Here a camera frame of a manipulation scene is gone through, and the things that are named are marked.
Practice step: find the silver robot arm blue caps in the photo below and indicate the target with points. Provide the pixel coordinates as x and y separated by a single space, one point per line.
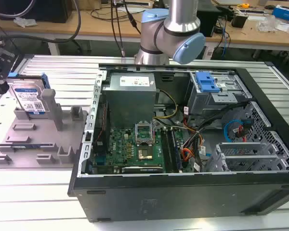
175 21

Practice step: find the hard disk in blue carrier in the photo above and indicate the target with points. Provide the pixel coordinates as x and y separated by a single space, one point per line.
26 96

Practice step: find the blue disk bay latch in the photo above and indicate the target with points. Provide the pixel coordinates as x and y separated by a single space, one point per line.
207 83

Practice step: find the metal disk bay cage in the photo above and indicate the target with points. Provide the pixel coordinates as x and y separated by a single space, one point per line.
221 98

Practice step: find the clear plastic bag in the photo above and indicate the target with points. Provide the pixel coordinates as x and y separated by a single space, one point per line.
25 21

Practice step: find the large black box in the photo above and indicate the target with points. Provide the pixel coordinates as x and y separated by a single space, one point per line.
33 10

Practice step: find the grey parts rack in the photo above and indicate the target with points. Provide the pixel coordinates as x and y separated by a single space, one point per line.
38 144

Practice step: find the grey power supply unit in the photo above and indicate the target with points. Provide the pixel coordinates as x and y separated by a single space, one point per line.
128 101

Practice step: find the green motherboard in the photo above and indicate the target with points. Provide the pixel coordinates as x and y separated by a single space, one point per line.
120 146

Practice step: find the CPU socket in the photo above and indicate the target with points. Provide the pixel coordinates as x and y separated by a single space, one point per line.
145 154

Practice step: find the black graphics card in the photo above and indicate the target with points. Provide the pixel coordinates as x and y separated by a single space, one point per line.
142 169

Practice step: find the black RAM slot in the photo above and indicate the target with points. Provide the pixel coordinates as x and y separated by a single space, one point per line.
167 149

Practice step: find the black open PC case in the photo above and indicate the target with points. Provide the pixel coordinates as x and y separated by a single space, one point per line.
159 197

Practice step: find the black computer tower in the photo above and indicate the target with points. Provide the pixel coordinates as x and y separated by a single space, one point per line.
209 20

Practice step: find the small black device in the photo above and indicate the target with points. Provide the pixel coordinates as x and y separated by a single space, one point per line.
239 20

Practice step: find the wooden desk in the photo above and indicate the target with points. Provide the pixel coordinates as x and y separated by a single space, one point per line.
250 36

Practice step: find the blue cardboard box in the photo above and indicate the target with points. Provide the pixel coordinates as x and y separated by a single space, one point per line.
285 13

